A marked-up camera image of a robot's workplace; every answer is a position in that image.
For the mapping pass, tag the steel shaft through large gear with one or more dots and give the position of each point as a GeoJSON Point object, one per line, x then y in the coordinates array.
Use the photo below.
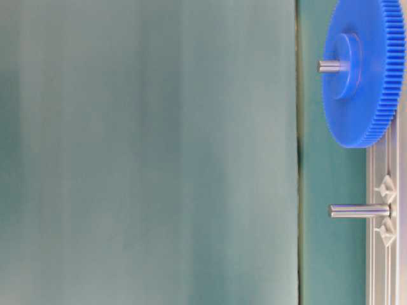
{"type": "Point", "coordinates": [332, 66]}

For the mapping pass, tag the bare steel shaft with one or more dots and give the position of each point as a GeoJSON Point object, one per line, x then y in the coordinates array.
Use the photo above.
{"type": "Point", "coordinates": [359, 211]}

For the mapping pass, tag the aluminium extrusion rail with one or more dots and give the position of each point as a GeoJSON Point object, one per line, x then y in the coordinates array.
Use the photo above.
{"type": "Point", "coordinates": [386, 236]}

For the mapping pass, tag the large blue gear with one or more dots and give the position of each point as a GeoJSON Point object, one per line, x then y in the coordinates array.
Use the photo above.
{"type": "Point", "coordinates": [367, 39]}

